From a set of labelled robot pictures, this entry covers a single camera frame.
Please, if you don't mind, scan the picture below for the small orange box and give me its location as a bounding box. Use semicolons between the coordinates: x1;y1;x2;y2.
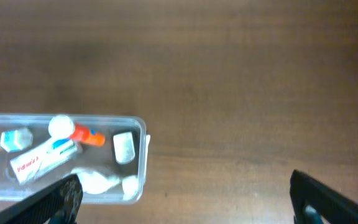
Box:
0;128;34;153

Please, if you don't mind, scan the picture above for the orange tube white cap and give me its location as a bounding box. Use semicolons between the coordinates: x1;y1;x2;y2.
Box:
48;114;106;147

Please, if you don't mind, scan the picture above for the white Panadol box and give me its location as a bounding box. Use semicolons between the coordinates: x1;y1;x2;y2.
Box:
9;138;83;185

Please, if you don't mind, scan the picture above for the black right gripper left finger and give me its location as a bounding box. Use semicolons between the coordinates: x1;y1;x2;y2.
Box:
0;174;83;224

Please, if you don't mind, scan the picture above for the clear plastic container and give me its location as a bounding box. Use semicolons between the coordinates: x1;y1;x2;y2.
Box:
0;113;150;204

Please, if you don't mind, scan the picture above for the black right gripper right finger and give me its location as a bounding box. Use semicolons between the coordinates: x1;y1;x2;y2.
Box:
290;170;358;224

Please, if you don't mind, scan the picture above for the dark bottle white cap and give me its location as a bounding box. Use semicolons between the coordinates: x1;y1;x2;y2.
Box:
111;129;140;200

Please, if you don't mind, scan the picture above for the white pump bottle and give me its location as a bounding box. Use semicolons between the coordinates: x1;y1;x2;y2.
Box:
70;167;121;195

